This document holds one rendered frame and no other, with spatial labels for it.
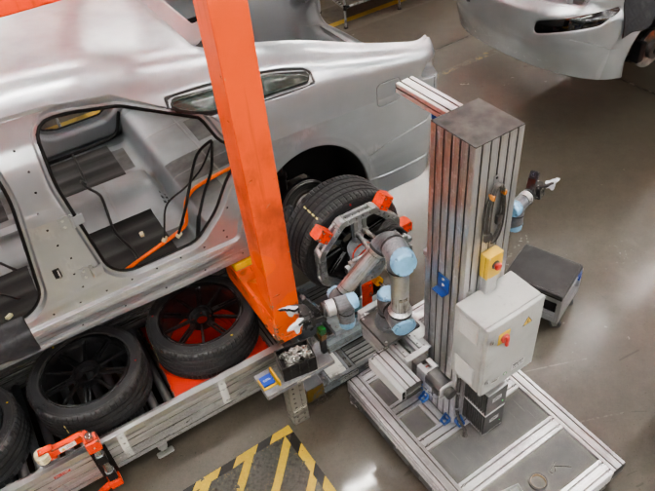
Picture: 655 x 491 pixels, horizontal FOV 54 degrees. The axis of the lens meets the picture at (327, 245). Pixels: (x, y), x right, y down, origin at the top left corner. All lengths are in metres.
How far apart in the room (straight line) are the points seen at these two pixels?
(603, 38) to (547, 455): 3.09
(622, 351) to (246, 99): 2.89
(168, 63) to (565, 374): 2.91
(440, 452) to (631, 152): 3.48
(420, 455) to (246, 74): 2.13
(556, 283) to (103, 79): 2.87
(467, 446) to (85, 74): 2.68
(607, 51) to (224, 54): 3.49
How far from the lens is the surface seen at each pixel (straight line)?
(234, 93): 2.69
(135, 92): 3.30
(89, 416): 3.78
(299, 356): 3.64
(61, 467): 3.82
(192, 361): 3.85
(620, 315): 4.71
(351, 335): 4.18
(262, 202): 3.02
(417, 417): 3.76
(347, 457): 3.88
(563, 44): 5.41
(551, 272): 4.38
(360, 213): 3.52
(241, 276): 3.90
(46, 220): 3.36
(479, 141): 2.43
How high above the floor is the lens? 3.38
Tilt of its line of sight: 43 degrees down
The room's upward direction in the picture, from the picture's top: 6 degrees counter-clockwise
